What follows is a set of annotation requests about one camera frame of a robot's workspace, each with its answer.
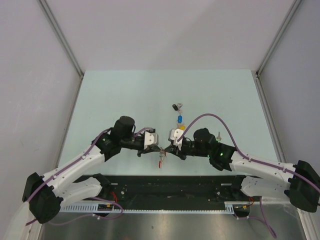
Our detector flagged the green key tag with key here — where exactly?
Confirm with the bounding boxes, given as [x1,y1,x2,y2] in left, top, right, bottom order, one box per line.
[216,131,222,143]

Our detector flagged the red handled metal keyring holder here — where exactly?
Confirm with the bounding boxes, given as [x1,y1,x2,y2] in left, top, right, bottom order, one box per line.
[158,147,167,169]

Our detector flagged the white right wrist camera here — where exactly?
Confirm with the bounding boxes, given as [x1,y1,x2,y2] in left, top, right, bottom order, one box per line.
[168,128,184,146]

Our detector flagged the aluminium frame post left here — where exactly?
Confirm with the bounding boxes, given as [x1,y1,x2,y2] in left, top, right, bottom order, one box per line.
[36,0,84,78]

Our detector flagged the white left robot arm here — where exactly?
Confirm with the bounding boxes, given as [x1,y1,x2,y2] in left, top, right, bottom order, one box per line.
[22,116,161,224]

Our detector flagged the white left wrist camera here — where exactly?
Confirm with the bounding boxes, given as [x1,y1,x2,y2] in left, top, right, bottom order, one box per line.
[144,127,159,150]

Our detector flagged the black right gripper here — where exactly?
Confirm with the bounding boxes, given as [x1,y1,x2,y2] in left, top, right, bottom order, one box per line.
[164,139,211,161]

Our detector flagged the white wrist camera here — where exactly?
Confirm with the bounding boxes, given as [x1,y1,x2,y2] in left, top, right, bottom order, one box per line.
[168,128,184,146]
[144,127,159,150]

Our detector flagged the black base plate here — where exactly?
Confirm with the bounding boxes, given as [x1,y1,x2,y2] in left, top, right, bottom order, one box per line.
[98,175,259,210]

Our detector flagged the aluminium frame post right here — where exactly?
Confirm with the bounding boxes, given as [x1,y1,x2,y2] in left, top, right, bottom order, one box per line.
[255,0,303,76]

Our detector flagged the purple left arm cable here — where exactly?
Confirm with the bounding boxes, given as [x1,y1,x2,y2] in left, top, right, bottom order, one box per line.
[24,127,155,226]

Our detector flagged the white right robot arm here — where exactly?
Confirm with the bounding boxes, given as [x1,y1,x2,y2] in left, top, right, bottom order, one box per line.
[165,128,320,213]

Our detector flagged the white slotted cable duct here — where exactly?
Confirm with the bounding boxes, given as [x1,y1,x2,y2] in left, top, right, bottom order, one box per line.
[61,202,253,215]

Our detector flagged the aluminium frame post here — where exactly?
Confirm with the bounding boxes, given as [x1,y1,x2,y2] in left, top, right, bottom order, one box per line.
[255,0,303,76]
[36,0,84,78]

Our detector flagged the black key fob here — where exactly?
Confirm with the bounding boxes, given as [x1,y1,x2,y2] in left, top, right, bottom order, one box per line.
[172,104,180,111]

